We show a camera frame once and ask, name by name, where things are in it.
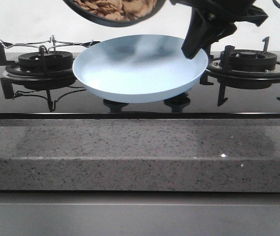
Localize black glass cooktop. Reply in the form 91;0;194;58
0;66;280;119

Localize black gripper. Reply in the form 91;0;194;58
171;0;268;59

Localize light blue plate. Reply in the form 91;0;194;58
72;34;208;103

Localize black burner with pan support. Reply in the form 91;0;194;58
0;38;98;112

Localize wire pan support ring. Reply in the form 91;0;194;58
0;35;100;54

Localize brown meat pieces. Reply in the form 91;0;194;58
74;0;157;21

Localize black frying pan green handle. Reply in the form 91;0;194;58
64;0;165;28

